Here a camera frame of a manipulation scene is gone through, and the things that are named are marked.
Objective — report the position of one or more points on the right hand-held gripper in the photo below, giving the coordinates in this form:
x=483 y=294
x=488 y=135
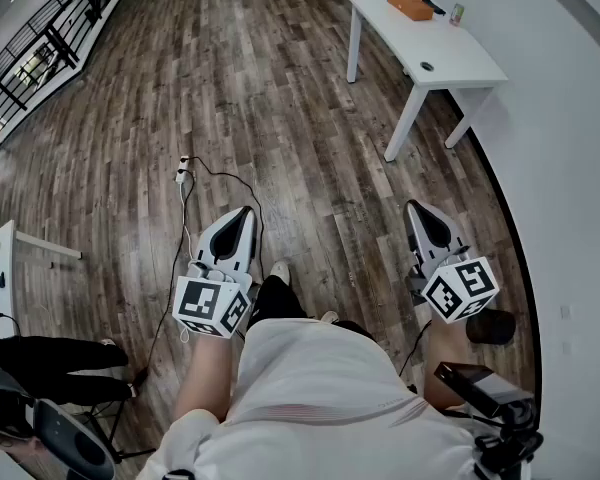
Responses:
x=460 y=293

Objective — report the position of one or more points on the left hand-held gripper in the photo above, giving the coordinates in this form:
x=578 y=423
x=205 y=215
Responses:
x=205 y=303

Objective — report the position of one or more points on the orange box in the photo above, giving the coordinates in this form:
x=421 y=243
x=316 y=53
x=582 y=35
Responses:
x=410 y=2

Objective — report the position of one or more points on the person's right forearm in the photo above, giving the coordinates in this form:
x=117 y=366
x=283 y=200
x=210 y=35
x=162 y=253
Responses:
x=445 y=353

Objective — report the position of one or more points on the person's left forearm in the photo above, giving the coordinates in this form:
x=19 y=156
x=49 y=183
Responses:
x=205 y=378

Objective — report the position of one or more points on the white sneaker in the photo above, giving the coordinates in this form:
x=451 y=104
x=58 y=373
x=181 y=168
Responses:
x=280 y=269
x=330 y=316

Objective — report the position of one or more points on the person's black shorts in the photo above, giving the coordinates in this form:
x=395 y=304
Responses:
x=280 y=300

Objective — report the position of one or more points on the white power strip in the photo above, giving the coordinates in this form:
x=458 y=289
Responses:
x=182 y=169

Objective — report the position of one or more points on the dark cylindrical bin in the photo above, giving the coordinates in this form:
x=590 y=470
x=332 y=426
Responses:
x=490 y=327

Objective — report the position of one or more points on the person's white shirt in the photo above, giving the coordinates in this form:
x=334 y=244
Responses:
x=320 y=373

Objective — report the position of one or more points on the white table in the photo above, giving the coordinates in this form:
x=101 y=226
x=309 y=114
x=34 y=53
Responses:
x=395 y=33

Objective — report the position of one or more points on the green label drink can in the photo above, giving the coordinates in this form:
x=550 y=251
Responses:
x=456 y=14

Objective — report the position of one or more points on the white desk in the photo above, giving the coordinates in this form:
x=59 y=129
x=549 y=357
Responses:
x=0 y=258

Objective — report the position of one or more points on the small black desk item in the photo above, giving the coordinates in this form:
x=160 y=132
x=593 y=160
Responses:
x=0 y=281

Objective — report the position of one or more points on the dark blue zip pouch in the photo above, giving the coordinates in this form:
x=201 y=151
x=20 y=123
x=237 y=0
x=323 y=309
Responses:
x=434 y=5

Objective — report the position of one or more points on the black folding stool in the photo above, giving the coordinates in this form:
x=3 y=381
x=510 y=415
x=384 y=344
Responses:
x=121 y=455

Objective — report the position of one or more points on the black metal railing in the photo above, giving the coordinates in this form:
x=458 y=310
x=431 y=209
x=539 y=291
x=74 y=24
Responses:
x=62 y=48

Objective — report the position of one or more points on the black phone on mount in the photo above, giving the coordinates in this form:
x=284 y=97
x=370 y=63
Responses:
x=485 y=385

